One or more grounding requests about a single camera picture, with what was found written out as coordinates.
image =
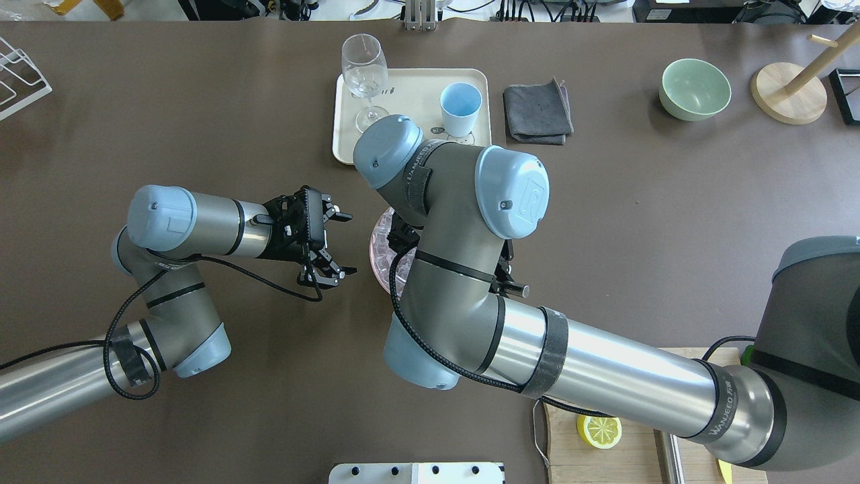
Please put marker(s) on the black picture frame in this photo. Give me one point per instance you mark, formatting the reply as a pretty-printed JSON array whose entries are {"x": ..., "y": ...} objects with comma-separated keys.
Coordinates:
[{"x": 845, "y": 86}]

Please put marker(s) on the metal ice scoop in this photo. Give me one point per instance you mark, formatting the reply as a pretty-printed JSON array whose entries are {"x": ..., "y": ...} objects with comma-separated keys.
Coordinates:
[{"x": 509, "y": 289}]

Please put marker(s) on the dark grey folded cloth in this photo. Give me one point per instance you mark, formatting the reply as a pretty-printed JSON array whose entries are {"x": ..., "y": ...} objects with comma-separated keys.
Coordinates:
[{"x": 538, "y": 114}]

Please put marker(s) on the yellow plastic knife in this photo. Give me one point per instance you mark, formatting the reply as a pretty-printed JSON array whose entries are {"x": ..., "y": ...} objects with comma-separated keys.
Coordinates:
[{"x": 726, "y": 471}]

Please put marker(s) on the clear wine glass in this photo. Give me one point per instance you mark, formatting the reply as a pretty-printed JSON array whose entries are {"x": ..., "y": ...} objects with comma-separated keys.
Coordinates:
[{"x": 365, "y": 72}]

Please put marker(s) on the aluminium frame post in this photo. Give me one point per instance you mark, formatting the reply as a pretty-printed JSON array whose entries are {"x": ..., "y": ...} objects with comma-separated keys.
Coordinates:
[{"x": 420, "y": 15}]

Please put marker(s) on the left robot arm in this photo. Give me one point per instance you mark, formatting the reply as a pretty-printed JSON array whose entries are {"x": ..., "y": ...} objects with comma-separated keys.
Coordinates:
[{"x": 170, "y": 323}]

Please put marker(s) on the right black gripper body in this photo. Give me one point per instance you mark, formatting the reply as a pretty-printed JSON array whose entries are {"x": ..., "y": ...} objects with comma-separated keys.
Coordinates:
[{"x": 402, "y": 238}]

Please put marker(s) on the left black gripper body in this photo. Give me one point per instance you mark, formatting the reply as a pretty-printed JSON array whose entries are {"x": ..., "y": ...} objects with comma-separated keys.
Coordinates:
[{"x": 278, "y": 247}]

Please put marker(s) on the green lime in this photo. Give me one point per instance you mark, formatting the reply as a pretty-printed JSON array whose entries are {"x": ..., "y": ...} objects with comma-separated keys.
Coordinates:
[{"x": 746, "y": 355}]

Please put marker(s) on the beige serving tray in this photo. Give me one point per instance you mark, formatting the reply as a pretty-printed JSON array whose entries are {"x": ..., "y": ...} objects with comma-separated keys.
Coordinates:
[{"x": 415, "y": 93}]

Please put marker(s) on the green ceramic bowl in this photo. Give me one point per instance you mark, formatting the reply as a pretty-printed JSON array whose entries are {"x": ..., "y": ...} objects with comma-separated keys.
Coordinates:
[{"x": 692, "y": 90}]

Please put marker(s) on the pink bowl with ice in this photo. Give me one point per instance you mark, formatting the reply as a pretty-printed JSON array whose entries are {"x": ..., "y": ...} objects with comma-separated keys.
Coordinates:
[{"x": 381, "y": 255}]

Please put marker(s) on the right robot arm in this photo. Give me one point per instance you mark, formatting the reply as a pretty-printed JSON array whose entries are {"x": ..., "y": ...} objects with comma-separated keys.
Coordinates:
[{"x": 794, "y": 406}]

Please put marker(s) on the light blue cup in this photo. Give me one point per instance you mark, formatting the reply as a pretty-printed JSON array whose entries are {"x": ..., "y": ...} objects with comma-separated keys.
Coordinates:
[{"x": 459, "y": 104}]

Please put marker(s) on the wooden stand with pole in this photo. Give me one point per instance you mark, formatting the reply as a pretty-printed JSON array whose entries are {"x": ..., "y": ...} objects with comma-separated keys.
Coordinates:
[{"x": 794, "y": 94}]

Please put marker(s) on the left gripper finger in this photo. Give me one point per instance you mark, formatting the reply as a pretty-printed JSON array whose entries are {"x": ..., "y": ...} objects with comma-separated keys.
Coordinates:
[
  {"x": 334, "y": 214},
  {"x": 321, "y": 271}
]

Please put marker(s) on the wooden cutting board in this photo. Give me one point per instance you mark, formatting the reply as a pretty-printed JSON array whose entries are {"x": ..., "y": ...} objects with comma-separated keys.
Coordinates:
[{"x": 635, "y": 458}]

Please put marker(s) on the half lemon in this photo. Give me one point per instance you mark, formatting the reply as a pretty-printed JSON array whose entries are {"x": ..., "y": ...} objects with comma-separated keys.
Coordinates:
[{"x": 599, "y": 432}]

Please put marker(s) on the white wire cup rack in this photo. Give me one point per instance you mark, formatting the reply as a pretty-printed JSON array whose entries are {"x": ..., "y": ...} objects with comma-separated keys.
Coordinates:
[{"x": 22, "y": 82}]

